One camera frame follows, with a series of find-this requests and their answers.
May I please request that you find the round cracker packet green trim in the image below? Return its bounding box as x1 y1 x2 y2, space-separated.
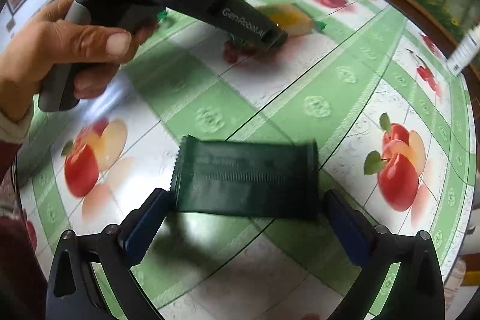
256 3 326 37

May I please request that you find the green fruit pattern tablecloth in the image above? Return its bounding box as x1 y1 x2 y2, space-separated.
18 0 476 319

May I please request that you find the left hand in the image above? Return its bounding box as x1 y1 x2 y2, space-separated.
1 0 157 123

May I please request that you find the white spray bottle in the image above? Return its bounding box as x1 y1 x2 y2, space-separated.
446 24 480 77

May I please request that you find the dark green snack packet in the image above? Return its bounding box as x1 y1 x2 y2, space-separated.
170 136 320 222

